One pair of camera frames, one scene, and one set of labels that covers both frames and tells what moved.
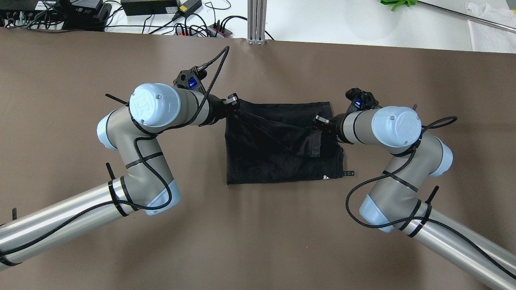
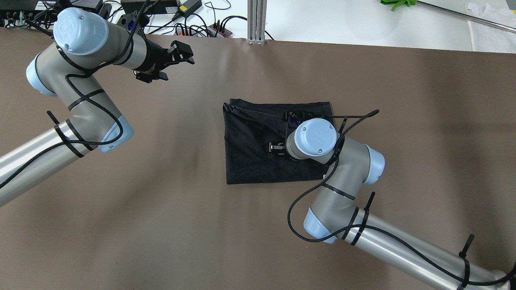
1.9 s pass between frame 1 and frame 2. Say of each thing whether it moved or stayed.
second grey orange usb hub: stayed
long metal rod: stayed
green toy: stayed
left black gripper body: moved
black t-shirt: stayed
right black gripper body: moved
